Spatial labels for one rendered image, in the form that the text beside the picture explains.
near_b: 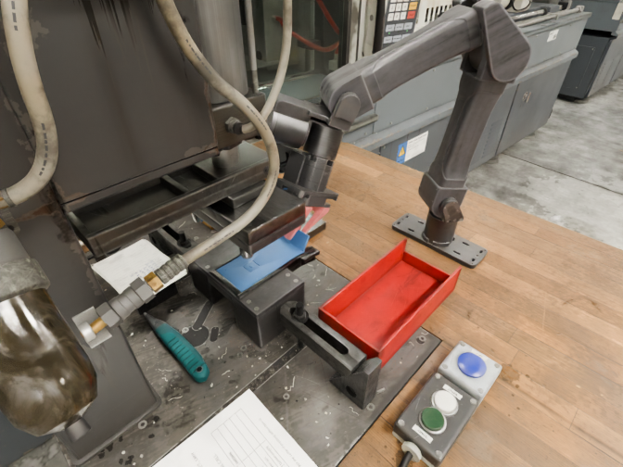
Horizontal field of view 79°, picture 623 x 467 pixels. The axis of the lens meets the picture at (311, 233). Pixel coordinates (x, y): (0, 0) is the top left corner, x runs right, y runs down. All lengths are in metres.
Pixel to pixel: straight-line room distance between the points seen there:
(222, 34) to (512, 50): 0.42
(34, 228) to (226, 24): 0.27
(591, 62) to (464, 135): 4.39
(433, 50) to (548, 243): 0.52
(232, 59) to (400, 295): 0.49
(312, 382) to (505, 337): 0.33
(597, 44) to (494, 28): 4.42
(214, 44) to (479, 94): 0.43
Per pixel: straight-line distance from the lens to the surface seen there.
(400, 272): 0.77
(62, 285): 0.44
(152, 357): 0.68
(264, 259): 0.65
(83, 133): 0.38
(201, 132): 0.43
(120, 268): 0.77
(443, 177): 0.75
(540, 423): 0.66
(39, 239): 0.41
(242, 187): 0.52
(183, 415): 0.61
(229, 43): 0.46
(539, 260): 0.91
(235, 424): 0.59
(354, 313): 0.68
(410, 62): 0.63
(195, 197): 0.48
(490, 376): 0.63
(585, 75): 5.11
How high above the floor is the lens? 1.42
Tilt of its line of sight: 38 degrees down
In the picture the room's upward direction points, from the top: straight up
